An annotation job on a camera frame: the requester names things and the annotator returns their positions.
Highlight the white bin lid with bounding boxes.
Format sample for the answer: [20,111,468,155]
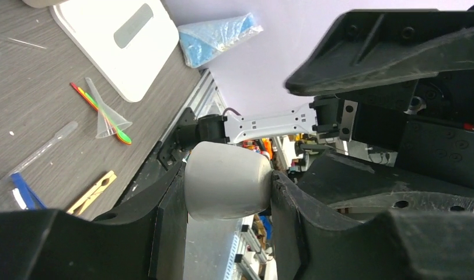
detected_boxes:
[50,0,179,103]

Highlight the clear glass pipette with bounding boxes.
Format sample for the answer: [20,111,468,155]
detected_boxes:
[0,121,78,185]

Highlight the blue plastic bag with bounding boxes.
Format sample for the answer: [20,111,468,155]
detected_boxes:
[177,13,263,68]

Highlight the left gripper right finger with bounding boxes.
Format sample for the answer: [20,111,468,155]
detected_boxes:
[271,171,474,279]

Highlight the green orange spatula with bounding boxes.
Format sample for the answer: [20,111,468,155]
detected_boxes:
[69,82,132,145]

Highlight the wooden clothespin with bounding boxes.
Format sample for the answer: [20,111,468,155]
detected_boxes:
[67,170,117,216]

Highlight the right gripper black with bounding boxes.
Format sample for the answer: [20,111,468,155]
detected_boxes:
[285,9,474,222]

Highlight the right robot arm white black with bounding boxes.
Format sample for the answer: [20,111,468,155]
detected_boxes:
[177,8,474,221]

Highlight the blue safety glasses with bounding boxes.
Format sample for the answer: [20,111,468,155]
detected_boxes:
[0,172,46,212]

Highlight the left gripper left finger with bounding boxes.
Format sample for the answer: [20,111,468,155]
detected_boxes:
[0,162,188,279]

